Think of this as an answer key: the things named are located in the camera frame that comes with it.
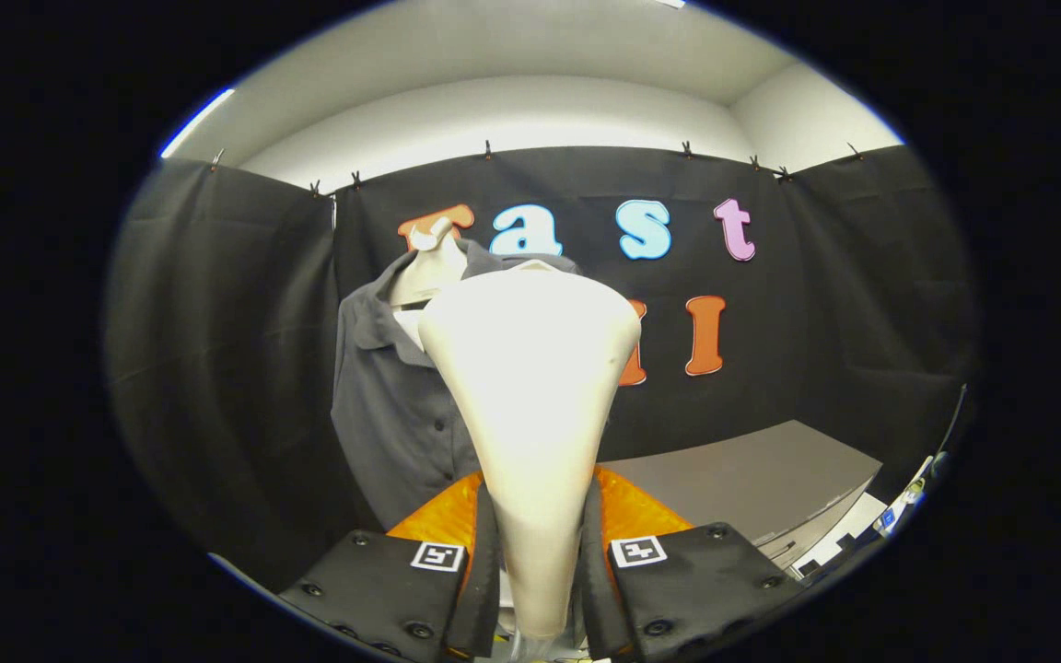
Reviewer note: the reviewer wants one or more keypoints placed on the black backdrop cloth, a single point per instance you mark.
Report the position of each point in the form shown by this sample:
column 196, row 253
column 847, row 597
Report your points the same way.
column 862, row 304

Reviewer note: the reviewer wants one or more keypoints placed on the grey cabinet with drawers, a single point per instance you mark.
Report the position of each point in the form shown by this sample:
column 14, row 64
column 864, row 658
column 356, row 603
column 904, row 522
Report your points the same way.
column 742, row 474

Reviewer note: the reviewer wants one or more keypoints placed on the cream mannequin torso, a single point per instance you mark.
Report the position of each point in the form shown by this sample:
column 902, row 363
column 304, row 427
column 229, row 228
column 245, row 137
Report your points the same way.
column 434, row 272

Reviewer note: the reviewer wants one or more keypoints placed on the row of black cloth clips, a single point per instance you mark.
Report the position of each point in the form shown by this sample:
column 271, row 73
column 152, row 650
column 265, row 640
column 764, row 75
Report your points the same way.
column 488, row 150

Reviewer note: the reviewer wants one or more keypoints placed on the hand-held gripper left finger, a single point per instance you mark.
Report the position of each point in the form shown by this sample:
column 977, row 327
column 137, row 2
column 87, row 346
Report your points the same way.
column 486, row 599

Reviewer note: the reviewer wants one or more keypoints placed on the grey button-up shirt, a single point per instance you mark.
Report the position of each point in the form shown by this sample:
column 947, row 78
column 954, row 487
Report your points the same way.
column 392, row 414

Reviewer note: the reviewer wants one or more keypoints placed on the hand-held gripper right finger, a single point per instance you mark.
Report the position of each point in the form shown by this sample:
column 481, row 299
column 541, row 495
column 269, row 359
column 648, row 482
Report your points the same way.
column 595, row 599

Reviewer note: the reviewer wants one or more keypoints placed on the white garment steamer head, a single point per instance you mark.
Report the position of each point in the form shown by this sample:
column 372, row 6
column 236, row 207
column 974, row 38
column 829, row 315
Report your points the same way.
column 530, row 387

